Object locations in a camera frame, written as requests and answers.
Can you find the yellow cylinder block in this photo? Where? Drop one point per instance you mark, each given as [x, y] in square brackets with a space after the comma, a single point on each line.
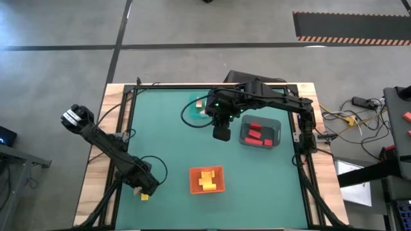
[210, 188]

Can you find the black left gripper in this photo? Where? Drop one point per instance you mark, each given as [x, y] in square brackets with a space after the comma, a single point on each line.
[136, 174]

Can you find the red rectangular block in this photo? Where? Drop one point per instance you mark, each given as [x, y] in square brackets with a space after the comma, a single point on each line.
[256, 125]
[254, 133]

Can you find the grey plastic bin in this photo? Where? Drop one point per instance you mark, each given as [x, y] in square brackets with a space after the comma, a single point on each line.
[276, 125]

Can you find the yellow arch block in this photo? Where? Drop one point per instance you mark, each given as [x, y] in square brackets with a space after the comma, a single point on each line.
[208, 174]

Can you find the green table mat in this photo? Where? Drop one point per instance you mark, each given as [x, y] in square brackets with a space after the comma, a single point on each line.
[257, 199]

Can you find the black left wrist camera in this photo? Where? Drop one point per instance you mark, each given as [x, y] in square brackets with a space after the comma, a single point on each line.
[151, 189]

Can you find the small red block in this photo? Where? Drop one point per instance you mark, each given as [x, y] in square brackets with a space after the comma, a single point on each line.
[268, 142]

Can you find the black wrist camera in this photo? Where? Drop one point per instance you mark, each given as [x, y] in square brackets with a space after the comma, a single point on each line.
[221, 133]
[151, 189]

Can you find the black aluminium table frame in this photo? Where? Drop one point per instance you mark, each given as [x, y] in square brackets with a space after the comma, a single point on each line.
[167, 86]

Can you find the red block on side table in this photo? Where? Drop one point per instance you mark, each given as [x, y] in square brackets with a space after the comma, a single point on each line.
[407, 116]

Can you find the pale wood rectangular block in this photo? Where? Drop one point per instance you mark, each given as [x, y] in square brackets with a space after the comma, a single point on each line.
[199, 103]

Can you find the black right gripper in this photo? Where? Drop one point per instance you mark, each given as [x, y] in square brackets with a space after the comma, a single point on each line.
[223, 114]

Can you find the black power strip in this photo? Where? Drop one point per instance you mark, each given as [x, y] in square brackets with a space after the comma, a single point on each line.
[363, 102]

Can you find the black side table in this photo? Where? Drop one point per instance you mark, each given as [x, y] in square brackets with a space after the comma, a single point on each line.
[399, 134]

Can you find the person's dark shoe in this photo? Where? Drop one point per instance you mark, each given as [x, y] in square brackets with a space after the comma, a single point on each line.
[208, 1]

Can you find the pale wood triangle block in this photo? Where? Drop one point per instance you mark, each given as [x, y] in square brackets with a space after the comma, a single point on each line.
[137, 192]

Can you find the small red clamp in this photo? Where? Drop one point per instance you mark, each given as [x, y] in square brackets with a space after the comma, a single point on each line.
[389, 148]

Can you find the long yellow block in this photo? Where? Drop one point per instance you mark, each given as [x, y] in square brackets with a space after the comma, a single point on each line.
[144, 197]

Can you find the yellow rectangular block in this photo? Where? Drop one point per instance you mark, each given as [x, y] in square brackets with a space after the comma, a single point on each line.
[205, 182]

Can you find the white paper sheet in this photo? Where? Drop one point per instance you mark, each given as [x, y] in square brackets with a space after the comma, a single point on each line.
[353, 189]

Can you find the teal plastic bin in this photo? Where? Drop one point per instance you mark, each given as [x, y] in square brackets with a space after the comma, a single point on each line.
[192, 110]

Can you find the black stand leg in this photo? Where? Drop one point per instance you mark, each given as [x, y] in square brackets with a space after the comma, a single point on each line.
[366, 174]

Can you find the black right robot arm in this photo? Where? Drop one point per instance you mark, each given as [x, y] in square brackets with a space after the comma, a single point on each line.
[276, 97]

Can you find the black hazard-striped floor mat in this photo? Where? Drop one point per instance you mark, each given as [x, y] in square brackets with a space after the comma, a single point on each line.
[350, 27]

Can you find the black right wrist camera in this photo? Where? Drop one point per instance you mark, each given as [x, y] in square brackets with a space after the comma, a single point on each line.
[221, 133]

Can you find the orange plastic bin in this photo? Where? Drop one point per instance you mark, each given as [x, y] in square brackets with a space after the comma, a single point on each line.
[194, 189]

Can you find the backlit keyboard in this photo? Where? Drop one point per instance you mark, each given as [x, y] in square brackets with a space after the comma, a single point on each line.
[404, 213]

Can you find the black device with blue light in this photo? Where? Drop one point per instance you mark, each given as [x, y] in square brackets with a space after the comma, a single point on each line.
[6, 136]

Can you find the black box behind table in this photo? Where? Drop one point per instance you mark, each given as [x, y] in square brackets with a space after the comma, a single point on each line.
[237, 76]

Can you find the grey desk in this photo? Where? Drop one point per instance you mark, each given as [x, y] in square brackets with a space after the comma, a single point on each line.
[16, 157]

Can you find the grey metal bracket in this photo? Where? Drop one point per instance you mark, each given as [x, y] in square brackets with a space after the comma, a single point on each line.
[295, 137]

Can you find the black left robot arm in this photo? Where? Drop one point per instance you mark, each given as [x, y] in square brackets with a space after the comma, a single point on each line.
[106, 144]

